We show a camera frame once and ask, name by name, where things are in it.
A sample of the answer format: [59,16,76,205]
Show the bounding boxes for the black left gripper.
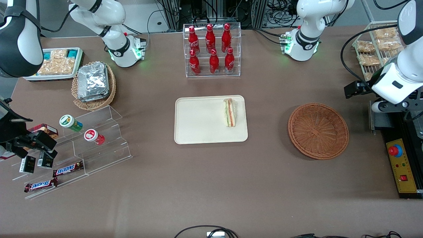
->
[344,80,375,99]

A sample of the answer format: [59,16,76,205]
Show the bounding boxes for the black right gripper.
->
[0,99,58,160]

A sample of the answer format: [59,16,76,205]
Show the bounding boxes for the triangle sandwich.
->
[223,98,237,128]

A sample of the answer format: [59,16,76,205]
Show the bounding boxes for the brown wicker basket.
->
[288,103,350,160]

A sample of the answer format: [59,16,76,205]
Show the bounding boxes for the white snack tray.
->
[23,47,84,82]

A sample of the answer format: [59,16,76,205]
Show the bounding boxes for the tan wicker basket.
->
[71,62,117,111]

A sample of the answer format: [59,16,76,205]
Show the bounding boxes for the cream plastic tray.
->
[174,95,249,145]

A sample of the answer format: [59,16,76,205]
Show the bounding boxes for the small black box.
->
[19,155,36,174]
[37,151,54,169]

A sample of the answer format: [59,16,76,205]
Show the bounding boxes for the red brown small box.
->
[28,123,59,139]

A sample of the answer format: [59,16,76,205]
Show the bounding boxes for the Snickers chocolate bar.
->
[24,178,58,193]
[53,161,84,178]

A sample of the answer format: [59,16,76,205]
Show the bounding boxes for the grey metal box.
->
[369,100,397,130]

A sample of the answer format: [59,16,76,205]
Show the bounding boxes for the green lidded cup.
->
[59,114,83,132]

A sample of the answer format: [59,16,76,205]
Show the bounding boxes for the red lidded cup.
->
[83,129,105,145]

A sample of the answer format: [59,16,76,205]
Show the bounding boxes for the clear acrylic stepped stand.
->
[12,105,133,200]

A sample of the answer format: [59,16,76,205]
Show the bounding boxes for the red emergency stop button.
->
[388,144,403,158]

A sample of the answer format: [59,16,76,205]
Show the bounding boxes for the black yellow control box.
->
[369,99,423,199]

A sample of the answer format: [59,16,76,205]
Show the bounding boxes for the silver foil pack stack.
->
[77,62,110,102]

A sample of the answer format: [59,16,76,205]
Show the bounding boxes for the red cola bottle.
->
[210,49,219,75]
[221,23,232,53]
[205,24,216,53]
[225,48,235,74]
[189,50,201,76]
[188,26,200,55]

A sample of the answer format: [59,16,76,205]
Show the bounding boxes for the clear acrylic bottle rack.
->
[183,22,242,78]

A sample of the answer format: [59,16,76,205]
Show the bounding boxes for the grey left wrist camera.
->
[371,99,420,113]

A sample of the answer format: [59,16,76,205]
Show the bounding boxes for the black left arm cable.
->
[340,24,399,86]

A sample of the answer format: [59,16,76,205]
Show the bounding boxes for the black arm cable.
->
[340,24,399,86]
[38,4,80,33]

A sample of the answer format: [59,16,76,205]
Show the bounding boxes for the white wire rack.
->
[351,20,408,83]

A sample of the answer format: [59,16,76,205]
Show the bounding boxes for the black base cables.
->
[253,28,286,45]

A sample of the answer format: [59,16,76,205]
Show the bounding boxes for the black cable tangle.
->
[267,0,299,27]

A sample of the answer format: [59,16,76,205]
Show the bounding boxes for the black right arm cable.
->
[38,4,80,33]

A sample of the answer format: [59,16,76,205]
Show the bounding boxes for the aluminium frame post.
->
[252,0,267,28]
[162,0,180,31]

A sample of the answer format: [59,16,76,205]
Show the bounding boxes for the black looped cables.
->
[173,225,239,238]

